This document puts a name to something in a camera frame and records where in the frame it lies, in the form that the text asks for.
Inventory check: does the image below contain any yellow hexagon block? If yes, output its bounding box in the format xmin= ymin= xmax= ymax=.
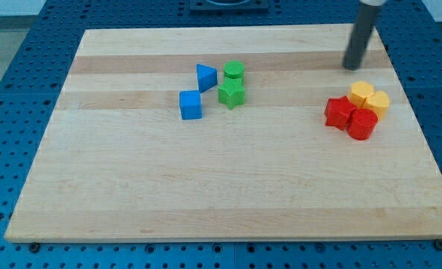
xmin=347 ymin=81 xmax=375 ymax=108

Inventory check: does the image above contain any green star block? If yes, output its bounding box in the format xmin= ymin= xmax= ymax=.
xmin=218 ymin=78 xmax=245 ymax=110

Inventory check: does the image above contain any red star block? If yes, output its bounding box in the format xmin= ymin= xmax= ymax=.
xmin=324 ymin=96 xmax=357 ymax=131

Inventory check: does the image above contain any blue cube block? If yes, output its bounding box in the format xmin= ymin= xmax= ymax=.
xmin=179 ymin=90 xmax=203 ymax=120

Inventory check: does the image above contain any blue triangle block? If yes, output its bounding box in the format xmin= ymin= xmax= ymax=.
xmin=196 ymin=64 xmax=218 ymax=93

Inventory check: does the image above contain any green cylinder block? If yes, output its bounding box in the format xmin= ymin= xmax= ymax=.
xmin=223 ymin=61 xmax=245 ymax=79

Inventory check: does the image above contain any wooden board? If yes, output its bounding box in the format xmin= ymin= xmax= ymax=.
xmin=5 ymin=24 xmax=442 ymax=243

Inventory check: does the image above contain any red cylinder block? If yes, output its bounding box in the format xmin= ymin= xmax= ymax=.
xmin=347 ymin=108 xmax=378 ymax=140

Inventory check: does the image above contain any yellow heart block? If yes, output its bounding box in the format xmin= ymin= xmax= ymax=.
xmin=362 ymin=90 xmax=390 ymax=121

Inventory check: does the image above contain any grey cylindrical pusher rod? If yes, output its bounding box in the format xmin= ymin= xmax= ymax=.
xmin=343 ymin=0 xmax=385 ymax=70

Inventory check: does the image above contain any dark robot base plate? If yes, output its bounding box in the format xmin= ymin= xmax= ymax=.
xmin=188 ymin=0 xmax=270 ymax=13

